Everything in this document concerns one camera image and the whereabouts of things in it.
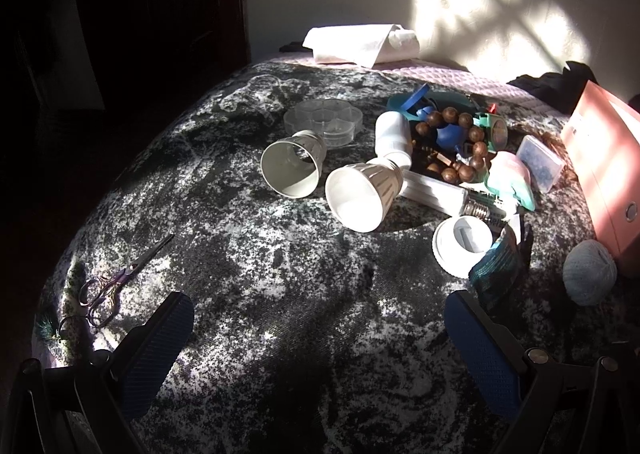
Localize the dark speckled blanket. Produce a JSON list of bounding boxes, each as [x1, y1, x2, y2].
[[32, 58, 640, 454]]

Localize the green feather lure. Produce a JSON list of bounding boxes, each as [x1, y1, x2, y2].
[[35, 314, 81, 341]]

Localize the dark wooden door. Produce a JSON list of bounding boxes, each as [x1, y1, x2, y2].
[[65, 0, 251, 109]]

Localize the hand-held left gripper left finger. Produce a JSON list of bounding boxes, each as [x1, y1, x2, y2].
[[10, 291, 196, 454]]

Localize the clear round bead organizer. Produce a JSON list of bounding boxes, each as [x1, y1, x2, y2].
[[283, 101, 363, 149]]

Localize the blue plastic toy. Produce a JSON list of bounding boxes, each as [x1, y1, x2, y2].
[[387, 84, 476, 123]]

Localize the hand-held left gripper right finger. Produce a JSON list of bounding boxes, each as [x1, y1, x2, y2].
[[444, 289, 640, 454]]

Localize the white tube light bulb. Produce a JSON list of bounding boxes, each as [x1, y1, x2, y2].
[[400, 170, 501, 225]]

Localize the white pill bottle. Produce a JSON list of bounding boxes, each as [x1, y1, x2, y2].
[[375, 111, 415, 169]]

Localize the grey lamp shade cup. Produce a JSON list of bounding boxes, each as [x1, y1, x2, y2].
[[260, 130, 328, 199]]

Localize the dark cloth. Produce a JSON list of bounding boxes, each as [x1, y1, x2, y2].
[[506, 61, 597, 115]]

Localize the pink and green pouch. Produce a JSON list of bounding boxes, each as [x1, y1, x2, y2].
[[485, 151, 536, 213]]

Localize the white folded cloth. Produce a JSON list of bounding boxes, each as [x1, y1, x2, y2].
[[302, 24, 421, 68]]

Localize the green tape roll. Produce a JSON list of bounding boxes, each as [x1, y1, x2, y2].
[[472, 102, 510, 153]]

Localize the small purple scissors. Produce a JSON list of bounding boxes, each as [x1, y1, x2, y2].
[[80, 233, 176, 327]]

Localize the clear plastic box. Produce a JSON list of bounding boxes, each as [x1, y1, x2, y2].
[[515, 135, 567, 193]]

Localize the blue rubber bulb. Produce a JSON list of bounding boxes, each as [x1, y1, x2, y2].
[[415, 104, 467, 153]]

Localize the white lamp shade cup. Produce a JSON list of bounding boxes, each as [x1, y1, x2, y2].
[[325, 156, 405, 233]]

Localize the clear thin string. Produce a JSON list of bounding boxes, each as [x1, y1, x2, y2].
[[220, 74, 301, 115]]

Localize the white round lid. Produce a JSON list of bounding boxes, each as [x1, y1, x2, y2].
[[432, 216, 496, 279]]

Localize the pink box container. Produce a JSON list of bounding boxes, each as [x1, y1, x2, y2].
[[560, 81, 640, 279]]

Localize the wooden bead bracelet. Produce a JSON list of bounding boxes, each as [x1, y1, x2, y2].
[[412, 106, 493, 185]]

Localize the pink quilted blanket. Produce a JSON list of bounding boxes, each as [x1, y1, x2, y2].
[[270, 55, 551, 110]]

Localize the pale blue yarn ball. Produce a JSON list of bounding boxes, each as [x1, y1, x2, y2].
[[562, 240, 619, 307]]

